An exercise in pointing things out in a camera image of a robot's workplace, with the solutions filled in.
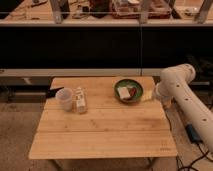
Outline red pepper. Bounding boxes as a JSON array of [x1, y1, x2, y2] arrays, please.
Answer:
[[129, 87, 137, 98]]

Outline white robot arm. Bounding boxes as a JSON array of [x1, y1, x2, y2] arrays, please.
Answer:
[[145, 64, 213, 153]]

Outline white ceramic cup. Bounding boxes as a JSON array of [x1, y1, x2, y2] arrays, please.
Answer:
[[55, 88, 73, 111]]

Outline green bowl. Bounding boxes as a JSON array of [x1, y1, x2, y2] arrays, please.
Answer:
[[114, 79, 143, 103]]

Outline white block in bowl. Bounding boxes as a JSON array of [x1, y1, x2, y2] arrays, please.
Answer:
[[117, 87, 130, 99]]

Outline wooden folding table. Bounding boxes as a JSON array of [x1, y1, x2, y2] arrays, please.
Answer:
[[29, 77, 177, 159]]

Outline long workbench shelf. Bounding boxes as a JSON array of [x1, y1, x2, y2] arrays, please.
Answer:
[[0, 0, 213, 27]]

